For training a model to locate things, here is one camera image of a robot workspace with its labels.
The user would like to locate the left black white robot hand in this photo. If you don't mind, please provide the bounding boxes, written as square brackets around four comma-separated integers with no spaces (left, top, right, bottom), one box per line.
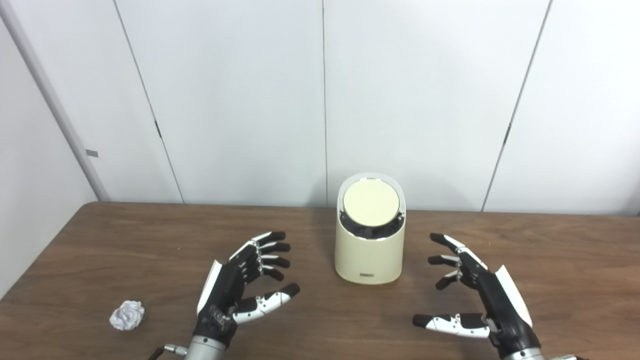
[192,231,301,349]

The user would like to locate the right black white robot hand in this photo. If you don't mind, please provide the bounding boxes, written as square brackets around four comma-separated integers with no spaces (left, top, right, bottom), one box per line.
[412,232,542,358]

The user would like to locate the white paper ball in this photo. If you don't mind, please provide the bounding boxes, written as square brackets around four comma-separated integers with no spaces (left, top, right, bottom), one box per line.
[109,300,146,331]

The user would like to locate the cream-colored round bin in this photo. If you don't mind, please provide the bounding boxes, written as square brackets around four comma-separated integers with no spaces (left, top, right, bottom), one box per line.
[334,172,407,286]

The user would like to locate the cream round bin lid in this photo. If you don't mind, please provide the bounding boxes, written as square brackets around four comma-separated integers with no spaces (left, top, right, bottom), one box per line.
[343,178,401,227]

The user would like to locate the black bin liner bag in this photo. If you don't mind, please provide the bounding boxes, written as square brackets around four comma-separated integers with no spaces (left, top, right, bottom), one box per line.
[339,210,405,242]

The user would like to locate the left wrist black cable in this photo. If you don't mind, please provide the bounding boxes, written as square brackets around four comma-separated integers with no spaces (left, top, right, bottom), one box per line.
[148,344,188,360]

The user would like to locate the grey wall corner post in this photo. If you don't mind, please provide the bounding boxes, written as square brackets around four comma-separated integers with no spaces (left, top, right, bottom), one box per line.
[0,0,111,202]

